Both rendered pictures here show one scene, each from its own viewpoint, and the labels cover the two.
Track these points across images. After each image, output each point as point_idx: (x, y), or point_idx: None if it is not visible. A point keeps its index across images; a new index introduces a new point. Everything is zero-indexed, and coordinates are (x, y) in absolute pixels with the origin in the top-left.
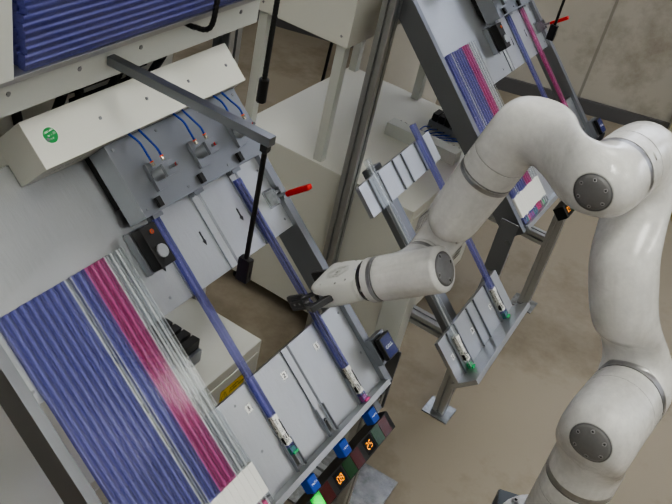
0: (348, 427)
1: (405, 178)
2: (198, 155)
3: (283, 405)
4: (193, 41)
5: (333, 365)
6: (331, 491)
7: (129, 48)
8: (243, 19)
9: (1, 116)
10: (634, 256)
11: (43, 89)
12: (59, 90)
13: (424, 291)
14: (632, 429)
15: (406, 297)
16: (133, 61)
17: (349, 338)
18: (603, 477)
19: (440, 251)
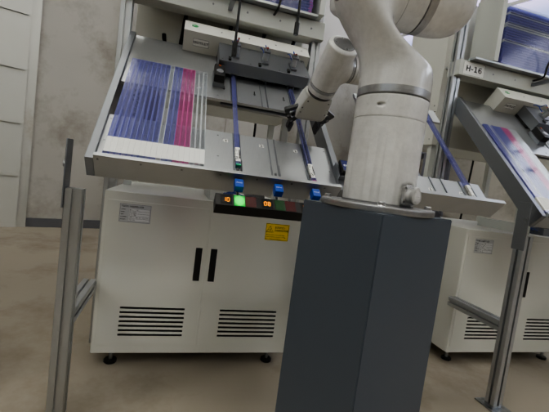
0: (287, 178)
1: None
2: (262, 58)
3: (250, 153)
4: (279, 27)
5: (301, 163)
6: (254, 203)
7: (241, 9)
8: (313, 33)
9: (172, 2)
10: None
11: (194, 2)
12: (202, 7)
13: (328, 56)
14: None
15: (324, 73)
16: (243, 17)
17: (324, 163)
18: (370, 31)
19: (345, 38)
